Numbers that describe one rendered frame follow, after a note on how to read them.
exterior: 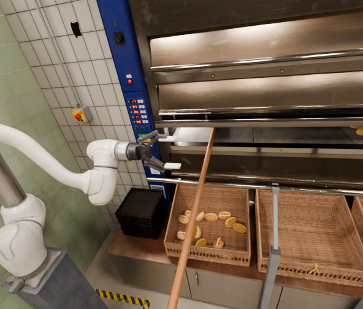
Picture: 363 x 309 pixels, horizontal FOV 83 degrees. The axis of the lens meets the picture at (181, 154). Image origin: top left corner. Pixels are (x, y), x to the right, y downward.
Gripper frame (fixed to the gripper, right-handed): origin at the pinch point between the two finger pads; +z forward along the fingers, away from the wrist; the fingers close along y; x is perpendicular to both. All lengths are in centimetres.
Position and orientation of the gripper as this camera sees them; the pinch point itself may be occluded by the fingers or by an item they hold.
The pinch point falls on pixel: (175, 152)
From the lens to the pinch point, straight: 85.7
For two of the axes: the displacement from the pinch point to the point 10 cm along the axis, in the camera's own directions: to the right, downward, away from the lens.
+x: -2.4, 5.6, -7.9
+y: 1.2, 8.3, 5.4
